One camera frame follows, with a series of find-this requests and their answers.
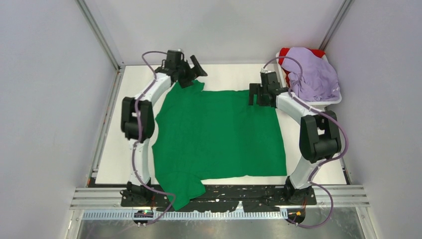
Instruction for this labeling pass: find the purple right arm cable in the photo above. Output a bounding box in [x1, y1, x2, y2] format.
[263, 56, 350, 230]

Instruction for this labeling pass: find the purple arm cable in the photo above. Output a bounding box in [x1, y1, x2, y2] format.
[263, 56, 350, 230]
[131, 50, 176, 226]

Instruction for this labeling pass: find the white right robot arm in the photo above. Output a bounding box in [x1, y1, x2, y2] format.
[248, 70, 342, 205]

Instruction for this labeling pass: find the aluminium frame rail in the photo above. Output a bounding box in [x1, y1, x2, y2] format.
[75, 0, 126, 159]

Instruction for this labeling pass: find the red t-shirt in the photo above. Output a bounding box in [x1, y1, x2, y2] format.
[277, 48, 325, 86]

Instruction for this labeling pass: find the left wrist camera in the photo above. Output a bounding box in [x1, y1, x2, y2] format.
[165, 50, 185, 67]

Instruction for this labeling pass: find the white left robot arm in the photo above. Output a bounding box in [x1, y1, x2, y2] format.
[120, 50, 207, 206]

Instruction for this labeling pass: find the white plastic laundry basket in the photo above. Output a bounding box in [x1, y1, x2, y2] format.
[275, 52, 342, 107]

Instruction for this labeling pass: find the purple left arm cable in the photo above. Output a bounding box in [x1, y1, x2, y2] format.
[131, 50, 176, 226]

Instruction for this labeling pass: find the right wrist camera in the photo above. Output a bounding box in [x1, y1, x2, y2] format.
[260, 71, 281, 89]

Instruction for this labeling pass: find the lavender t-shirt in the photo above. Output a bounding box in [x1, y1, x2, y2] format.
[282, 46, 341, 103]

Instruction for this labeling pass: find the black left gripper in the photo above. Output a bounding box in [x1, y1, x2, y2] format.
[177, 56, 208, 89]

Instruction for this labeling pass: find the green t-shirt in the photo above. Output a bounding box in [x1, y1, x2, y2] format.
[152, 81, 287, 210]

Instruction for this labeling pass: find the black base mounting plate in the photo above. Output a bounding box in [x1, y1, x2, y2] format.
[119, 185, 317, 213]

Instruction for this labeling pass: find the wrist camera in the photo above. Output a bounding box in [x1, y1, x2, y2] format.
[260, 71, 281, 89]
[165, 50, 185, 67]

